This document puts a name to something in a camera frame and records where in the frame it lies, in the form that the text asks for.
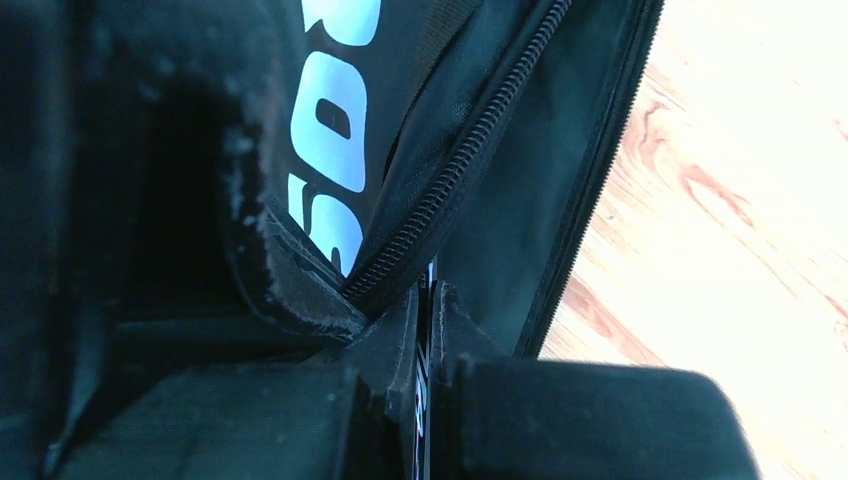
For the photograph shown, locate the badminton racket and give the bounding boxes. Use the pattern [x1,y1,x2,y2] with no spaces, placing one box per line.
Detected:
[413,260,436,480]

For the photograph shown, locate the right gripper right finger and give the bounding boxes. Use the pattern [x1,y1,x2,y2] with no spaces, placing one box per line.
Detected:
[430,282,758,479]

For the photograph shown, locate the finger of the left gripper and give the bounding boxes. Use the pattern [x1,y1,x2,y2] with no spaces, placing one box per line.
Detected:
[1,1,366,479]

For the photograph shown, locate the black racket bag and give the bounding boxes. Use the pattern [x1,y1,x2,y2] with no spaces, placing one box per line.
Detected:
[244,1,664,357]

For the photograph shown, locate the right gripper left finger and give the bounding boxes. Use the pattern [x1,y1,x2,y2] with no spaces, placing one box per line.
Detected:
[58,290,419,479]

